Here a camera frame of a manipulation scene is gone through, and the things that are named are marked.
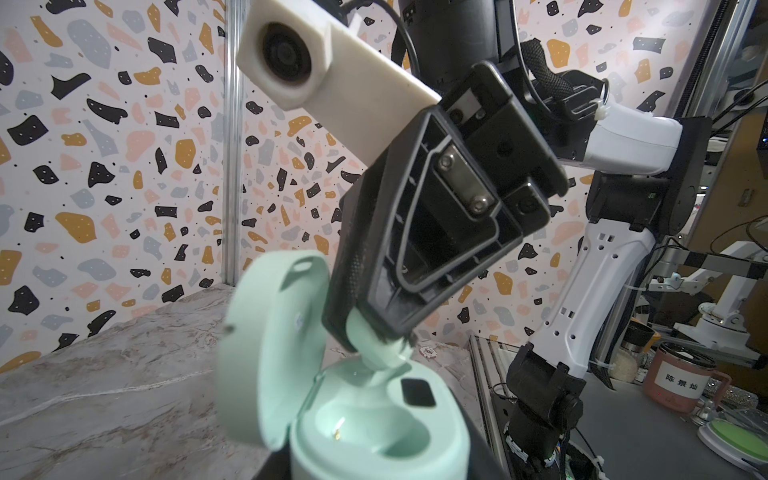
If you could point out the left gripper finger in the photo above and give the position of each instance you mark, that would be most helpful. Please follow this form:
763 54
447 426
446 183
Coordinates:
482 462

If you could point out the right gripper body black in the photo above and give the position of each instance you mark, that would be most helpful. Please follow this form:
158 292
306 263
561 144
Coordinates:
507 146

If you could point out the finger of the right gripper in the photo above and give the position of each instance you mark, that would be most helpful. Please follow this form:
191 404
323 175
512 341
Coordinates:
407 242

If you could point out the mint green earbud charging case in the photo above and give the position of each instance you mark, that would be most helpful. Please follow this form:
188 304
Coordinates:
338 421

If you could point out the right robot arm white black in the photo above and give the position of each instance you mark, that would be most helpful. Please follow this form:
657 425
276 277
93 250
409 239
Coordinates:
465 181

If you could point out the pink mug with label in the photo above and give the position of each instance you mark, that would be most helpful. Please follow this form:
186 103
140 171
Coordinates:
678 376

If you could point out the green round pad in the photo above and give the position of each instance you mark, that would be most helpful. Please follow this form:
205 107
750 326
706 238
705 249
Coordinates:
737 445

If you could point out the aluminium rail frame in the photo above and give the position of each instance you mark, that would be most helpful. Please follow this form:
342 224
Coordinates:
491 360

